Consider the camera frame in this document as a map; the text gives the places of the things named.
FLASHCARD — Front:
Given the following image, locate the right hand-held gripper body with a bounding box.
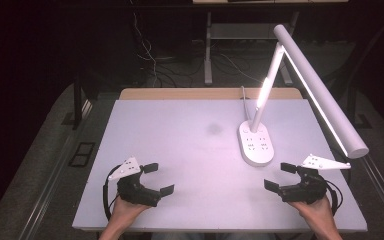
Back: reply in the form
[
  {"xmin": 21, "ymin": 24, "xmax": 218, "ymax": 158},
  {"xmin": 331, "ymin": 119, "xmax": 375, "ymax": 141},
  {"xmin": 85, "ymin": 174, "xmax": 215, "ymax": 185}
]
[{"xmin": 279, "ymin": 153, "xmax": 352, "ymax": 205}]

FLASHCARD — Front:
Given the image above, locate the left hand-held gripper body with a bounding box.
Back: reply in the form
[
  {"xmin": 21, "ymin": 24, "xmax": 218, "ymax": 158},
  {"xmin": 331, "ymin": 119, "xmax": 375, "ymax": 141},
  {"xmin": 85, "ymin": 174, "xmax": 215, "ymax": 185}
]
[{"xmin": 108, "ymin": 157, "xmax": 163, "ymax": 208}]

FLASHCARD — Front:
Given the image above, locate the person's left hand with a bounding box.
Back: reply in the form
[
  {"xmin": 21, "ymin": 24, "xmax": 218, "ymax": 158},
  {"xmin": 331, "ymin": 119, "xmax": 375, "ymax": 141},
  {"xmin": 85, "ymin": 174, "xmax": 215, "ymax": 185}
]
[{"xmin": 108, "ymin": 197, "xmax": 152, "ymax": 229}]

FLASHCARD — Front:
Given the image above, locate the person's right hand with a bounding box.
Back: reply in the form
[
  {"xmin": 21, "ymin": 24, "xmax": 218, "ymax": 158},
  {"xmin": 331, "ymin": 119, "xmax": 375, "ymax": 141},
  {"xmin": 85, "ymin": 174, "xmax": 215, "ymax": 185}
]
[{"xmin": 288, "ymin": 195, "xmax": 337, "ymax": 232}]

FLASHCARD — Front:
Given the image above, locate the white desk lamp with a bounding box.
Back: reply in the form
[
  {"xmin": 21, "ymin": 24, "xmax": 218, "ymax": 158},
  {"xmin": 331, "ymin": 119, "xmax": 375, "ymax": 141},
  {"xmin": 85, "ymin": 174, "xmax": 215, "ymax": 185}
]
[{"xmin": 236, "ymin": 23, "xmax": 370, "ymax": 168}]

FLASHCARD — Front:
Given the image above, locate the dark metal stand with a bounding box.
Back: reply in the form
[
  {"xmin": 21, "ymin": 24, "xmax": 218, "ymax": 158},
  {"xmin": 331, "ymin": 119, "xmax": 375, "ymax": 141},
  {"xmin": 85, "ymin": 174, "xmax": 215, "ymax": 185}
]
[{"xmin": 72, "ymin": 74, "xmax": 96, "ymax": 131}]

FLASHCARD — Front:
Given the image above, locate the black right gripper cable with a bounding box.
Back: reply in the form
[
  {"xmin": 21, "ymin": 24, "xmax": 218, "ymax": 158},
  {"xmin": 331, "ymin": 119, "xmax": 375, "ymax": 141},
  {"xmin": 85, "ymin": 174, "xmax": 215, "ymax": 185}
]
[{"xmin": 323, "ymin": 179, "xmax": 345, "ymax": 216}]

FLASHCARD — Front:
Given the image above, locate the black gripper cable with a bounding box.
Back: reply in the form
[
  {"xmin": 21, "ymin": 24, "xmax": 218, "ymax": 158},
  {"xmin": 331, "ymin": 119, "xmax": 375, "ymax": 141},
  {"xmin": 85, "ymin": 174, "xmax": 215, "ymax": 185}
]
[
  {"xmin": 102, "ymin": 164, "xmax": 123, "ymax": 222},
  {"xmin": 323, "ymin": 179, "xmax": 345, "ymax": 216}
]

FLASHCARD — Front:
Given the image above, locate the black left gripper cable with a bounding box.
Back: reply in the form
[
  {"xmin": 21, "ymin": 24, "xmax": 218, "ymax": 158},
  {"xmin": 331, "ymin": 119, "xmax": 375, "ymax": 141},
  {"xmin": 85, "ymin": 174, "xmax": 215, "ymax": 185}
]
[{"xmin": 102, "ymin": 164, "xmax": 123, "ymax": 222}]

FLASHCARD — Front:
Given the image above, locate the black rectangular floor frame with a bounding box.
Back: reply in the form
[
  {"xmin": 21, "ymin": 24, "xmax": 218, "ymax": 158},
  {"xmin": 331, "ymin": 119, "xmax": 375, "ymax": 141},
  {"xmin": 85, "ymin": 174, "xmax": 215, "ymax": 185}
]
[{"xmin": 67, "ymin": 141, "xmax": 96, "ymax": 168}]

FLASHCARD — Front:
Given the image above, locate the white lamp cable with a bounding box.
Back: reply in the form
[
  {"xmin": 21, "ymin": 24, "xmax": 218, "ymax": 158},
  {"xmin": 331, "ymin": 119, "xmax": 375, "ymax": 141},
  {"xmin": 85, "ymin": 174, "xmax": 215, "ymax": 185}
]
[{"xmin": 240, "ymin": 85, "xmax": 252, "ymax": 122}]

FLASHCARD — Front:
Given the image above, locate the white floor cable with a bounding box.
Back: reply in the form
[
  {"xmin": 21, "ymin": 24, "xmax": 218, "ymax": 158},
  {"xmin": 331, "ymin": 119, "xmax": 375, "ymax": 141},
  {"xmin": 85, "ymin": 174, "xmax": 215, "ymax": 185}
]
[{"xmin": 131, "ymin": 11, "xmax": 159, "ymax": 88}]

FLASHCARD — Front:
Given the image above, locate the grey metal table frame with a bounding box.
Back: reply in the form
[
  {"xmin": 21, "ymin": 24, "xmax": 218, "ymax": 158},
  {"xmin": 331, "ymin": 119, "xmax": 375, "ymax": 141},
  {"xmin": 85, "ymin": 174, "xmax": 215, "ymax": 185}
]
[{"xmin": 203, "ymin": 10, "xmax": 300, "ymax": 87}]

